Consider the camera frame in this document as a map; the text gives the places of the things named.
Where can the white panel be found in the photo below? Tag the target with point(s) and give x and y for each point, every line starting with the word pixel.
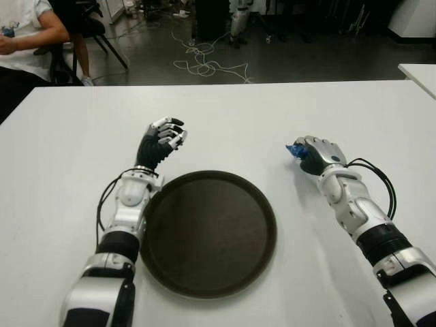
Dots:
pixel 116 8

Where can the black office chair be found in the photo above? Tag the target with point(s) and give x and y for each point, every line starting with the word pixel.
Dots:
pixel 85 24

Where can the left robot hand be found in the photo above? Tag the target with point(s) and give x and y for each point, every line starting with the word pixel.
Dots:
pixel 150 153

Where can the black cabinet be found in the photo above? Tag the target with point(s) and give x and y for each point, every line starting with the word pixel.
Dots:
pixel 211 17

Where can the white side table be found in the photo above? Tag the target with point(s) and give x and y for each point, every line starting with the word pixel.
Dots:
pixel 420 76

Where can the seated person white shirt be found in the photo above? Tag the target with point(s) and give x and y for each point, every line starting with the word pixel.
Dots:
pixel 24 44

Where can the white humanoid robot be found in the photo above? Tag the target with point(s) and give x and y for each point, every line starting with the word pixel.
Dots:
pixel 238 20

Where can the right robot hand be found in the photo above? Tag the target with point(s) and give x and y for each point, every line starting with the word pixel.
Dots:
pixel 323 156

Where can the round dark brown tray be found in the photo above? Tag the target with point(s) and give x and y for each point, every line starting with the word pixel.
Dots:
pixel 207 235

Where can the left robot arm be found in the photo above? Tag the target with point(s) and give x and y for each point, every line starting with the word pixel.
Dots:
pixel 129 194

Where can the grey folding stand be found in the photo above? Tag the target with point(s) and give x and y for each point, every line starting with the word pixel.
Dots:
pixel 357 18

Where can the blue Oreo packet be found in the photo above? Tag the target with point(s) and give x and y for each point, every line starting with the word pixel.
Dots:
pixel 294 150

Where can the white black-based counter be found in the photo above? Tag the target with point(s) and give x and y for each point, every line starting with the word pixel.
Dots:
pixel 415 15

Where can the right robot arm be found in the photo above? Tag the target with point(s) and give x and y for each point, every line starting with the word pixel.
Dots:
pixel 361 207

